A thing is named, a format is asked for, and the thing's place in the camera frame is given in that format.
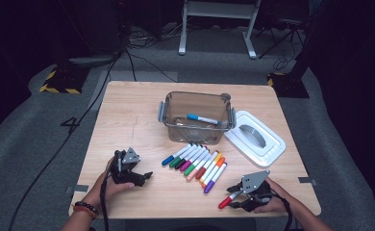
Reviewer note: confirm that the bright green marker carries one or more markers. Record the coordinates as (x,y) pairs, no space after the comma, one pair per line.
(189,170)

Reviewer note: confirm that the grey stand foot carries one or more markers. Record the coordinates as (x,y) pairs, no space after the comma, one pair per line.
(92,61)

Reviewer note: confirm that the dark blue marker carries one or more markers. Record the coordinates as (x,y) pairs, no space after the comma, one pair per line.
(167,161)

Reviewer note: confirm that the yellow marker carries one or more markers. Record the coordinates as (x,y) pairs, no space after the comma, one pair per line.
(218,156)

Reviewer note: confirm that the person's left hand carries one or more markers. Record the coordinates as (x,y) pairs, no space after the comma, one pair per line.
(104,191)

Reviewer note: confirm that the peach marker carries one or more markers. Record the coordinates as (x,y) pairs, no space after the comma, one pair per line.
(192,175)

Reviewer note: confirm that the white box lid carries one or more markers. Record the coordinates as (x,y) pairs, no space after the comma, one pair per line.
(265,150)

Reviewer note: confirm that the black marker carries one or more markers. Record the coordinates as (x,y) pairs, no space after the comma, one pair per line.
(180,165)

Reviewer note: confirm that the clear plastic storage box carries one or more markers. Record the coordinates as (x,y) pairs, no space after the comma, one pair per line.
(182,106)

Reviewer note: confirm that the magenta marker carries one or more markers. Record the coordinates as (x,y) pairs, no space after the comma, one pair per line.
(185,166)

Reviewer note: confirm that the black yellow striped stand base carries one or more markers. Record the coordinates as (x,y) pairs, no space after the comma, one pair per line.
(289,86)
(63,82)

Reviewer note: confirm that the grey tape piece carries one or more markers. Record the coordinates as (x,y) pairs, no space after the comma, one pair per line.
(78,188)
(307,180)

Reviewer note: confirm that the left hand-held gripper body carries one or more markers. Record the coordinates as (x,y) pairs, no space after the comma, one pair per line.
(120,172)

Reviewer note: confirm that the black tripod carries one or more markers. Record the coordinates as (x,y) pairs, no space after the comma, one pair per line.
(288,32)

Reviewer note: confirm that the dark red marker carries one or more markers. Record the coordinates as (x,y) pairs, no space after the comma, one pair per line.
(201,173)

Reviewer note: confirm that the bright red marker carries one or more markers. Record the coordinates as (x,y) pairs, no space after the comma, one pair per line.
(224,202)

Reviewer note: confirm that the white desk frame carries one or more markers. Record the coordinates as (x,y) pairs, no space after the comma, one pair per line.
(217,9)

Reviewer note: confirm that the orange marker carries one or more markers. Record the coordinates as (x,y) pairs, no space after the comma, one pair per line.
(221,161)

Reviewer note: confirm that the purple marker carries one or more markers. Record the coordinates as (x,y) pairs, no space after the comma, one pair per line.
(209,186)

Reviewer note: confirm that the dark green marker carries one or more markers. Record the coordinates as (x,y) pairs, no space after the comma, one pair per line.
(175,163)

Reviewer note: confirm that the light blue marker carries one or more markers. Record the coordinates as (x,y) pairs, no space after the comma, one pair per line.
(193,117)

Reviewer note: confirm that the person's right hand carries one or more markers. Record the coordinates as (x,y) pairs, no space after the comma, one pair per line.
(278,202)

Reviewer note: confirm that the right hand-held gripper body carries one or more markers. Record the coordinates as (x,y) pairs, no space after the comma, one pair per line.
(256,181)

